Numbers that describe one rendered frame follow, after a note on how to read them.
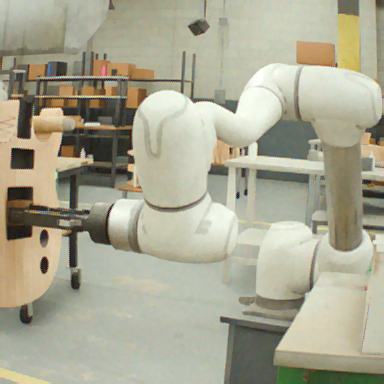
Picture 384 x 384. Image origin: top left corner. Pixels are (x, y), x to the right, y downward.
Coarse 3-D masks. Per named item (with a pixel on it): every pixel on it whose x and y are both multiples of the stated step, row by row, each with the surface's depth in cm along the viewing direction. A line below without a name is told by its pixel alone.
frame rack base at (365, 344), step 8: (376, 248) 99; (376, 256) 97; (376, 264) 97; (376, 272) 97; (376, 280) 97; (376, 288) 97; (368, 296) 106; (376, 296) 98; (368, 304) 98; (376, 304) 98; (368, 312) 98; (376, 312) 98; (368, 320) 98; (376, 320) 98; (368, 328) 98; (376, 328) 98; (368, 336) 99; (376, 336) 98; (368, 344) 99; (376, 344) 98; (368, 352) 99; (376, 352) 98
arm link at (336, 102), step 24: (312, 72) 147; (336, 72) 146; (312, 96) 146; (336, 96) 144; (360, 96) 143; (312, 120) 150; (336, 120) 147; (360, 120) 145; (336, 144) 152; (360, 144) 158; (336, 168) 160; (360, 168) 162; (336, 192) 165; (360, 192) 167; (336, 216) 171; (360, 216) 173; (336, 240) 178; (360, 240) 179; (312, 264) 188; (336, 264) 180; (360, 264) 180; (312, 288) 191
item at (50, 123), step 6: (36, 120) 133; (42, 120) 133; (48, 120) 133; (54, 120) 132; (60, 120) 132; (36, 126) 133; (42, 126) 133; (48, 126) 132; (54, 126) 132; (60, 126) 132
